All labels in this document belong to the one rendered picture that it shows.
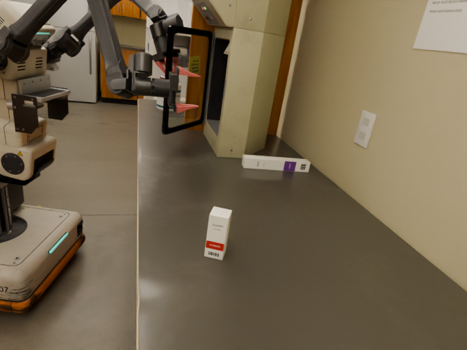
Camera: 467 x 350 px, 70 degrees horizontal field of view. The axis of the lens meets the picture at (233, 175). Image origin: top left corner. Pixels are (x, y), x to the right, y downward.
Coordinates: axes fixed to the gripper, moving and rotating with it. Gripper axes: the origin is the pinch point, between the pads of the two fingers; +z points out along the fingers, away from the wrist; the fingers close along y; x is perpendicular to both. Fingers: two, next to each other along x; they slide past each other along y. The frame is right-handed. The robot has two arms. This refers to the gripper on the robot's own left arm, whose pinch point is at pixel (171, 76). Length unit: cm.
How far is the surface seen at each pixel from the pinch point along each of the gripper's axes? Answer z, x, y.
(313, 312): 57, 63, -59
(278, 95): 18, -49, -25
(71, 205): 59, -49, 157
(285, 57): 2, -49, -33
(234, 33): -5.8, 2.6, -31.7
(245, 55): 1.8, -0.7, -32.4
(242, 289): 52, 65, -47
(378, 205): 59, 8, -67
